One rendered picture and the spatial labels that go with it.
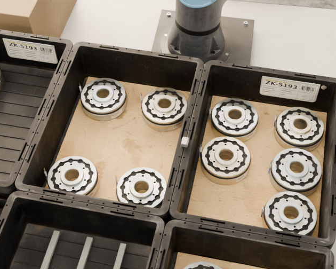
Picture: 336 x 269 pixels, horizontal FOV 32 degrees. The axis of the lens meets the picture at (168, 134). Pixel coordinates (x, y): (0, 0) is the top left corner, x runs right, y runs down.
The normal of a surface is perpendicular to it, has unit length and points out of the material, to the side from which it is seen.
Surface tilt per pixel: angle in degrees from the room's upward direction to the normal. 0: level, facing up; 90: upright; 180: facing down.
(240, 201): 0
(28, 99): 0
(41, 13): 90
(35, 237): 0
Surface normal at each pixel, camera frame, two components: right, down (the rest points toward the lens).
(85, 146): -0.02, -0.59
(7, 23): -0.22, 0.79
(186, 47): -0.35, 0.49
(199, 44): 0.07, 0.55
